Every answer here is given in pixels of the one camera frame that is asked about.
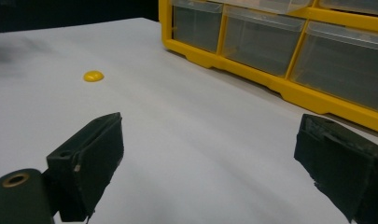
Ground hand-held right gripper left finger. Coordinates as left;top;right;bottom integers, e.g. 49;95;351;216
46;112;125;223

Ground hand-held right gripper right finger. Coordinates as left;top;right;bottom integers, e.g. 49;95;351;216
293;113;378;224

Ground small yellow round piece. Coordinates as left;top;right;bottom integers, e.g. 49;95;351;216
83;70;105;83

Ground yellow drawer organizer cabinet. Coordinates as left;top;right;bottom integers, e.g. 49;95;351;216
158;0;378;135

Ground clear plastic drawer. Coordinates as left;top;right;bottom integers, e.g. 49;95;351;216
208;0;315;15
289;20;378;114
221;5;307;78
170;0;224;54
317;0;378;17

